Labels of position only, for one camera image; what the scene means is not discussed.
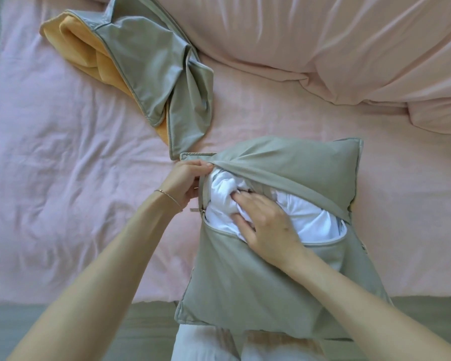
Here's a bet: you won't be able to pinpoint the person's left hand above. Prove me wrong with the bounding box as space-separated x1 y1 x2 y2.
155 159 214 214

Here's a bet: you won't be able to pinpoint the person's right hand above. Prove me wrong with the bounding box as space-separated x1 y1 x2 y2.
231 191 311 273

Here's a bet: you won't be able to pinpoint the white cushion insert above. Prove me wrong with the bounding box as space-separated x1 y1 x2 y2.
205 170 348 246

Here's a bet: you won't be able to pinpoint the grey-green cushion cover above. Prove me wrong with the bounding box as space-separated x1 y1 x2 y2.
173 135 394 342
39 0 215 161

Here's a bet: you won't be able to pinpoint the person's left forearm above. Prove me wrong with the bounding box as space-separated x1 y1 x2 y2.
7 193 184 361

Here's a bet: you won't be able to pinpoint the person's right forearm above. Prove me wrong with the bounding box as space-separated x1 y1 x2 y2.
285 251 451 361

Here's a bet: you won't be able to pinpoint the person's white trousers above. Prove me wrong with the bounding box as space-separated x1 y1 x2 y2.
170 324 327 361

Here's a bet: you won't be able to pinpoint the pink bed sheet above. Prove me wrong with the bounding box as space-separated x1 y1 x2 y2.
0 0 451 306

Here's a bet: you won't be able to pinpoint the pink duvet with white ruffle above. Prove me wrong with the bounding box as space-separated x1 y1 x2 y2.
85 0 451 135

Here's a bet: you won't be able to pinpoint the thin gold bracelet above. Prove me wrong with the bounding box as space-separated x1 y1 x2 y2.
153 188 184 214

